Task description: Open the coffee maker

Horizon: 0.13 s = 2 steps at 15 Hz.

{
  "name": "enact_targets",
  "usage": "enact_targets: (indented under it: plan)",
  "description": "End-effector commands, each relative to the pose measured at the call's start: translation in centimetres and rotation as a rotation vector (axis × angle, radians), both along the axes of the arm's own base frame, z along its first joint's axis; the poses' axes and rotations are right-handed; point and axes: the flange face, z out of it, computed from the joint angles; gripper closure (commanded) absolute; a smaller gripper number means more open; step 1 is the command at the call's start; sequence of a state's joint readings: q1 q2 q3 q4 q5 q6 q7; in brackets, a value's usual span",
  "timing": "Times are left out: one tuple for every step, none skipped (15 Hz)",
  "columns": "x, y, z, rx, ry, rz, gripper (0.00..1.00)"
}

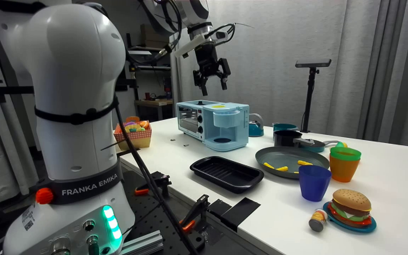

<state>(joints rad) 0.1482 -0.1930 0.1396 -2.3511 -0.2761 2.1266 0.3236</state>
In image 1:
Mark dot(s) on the blue plastic cup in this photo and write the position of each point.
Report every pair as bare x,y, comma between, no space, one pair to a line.
314,183

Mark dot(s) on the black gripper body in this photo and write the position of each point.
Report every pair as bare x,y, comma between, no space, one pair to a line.
206,58

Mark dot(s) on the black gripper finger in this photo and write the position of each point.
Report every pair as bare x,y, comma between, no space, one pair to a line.
225,71
202,81

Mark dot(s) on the orange basket with toy food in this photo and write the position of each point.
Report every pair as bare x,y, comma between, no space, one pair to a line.
135,134

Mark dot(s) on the aluminium extrusion rail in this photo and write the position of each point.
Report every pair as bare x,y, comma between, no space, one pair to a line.
142,242

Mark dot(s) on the grey round plate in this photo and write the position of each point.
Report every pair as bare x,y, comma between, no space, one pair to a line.
284,157

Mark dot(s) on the orange cup with green lid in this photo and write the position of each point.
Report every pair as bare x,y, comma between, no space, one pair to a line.
345,164

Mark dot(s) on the black camera stand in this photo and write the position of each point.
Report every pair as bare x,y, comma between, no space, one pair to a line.
311,93

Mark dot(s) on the small toy condiment bottle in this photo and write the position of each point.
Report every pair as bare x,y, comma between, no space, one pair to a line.
318,221

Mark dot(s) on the black ridged tray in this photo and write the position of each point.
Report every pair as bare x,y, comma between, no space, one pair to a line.
227,173

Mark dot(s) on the yellow toy french fry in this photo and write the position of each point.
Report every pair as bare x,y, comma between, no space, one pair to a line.
305,163
269,164
283,168

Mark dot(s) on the grey curtain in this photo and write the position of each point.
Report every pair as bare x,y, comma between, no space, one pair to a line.
393,71

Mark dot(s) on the toy burger on blue plate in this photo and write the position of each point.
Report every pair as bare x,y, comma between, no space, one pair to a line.
352,207

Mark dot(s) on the black flat table edge bracket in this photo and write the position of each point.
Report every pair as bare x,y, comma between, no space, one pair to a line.
237,211

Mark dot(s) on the light blue coffee maker toaster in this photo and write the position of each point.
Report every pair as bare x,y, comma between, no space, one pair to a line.
226,125

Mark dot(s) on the teal toy kettle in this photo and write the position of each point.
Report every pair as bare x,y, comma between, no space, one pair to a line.
256,129

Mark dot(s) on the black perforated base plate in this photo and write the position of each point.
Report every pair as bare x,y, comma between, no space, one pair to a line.
167,221

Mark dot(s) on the teal toy pot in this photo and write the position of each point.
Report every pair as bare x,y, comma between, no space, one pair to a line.
284,126

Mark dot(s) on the green yellow red toy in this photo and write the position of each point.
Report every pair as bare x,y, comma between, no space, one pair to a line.
342,143

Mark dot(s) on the black toy pot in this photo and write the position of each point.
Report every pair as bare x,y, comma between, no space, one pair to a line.
287,137

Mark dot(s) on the dark storage shelf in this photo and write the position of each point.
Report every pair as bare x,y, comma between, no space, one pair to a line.
152,85

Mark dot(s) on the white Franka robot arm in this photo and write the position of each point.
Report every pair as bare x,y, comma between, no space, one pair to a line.
72,93

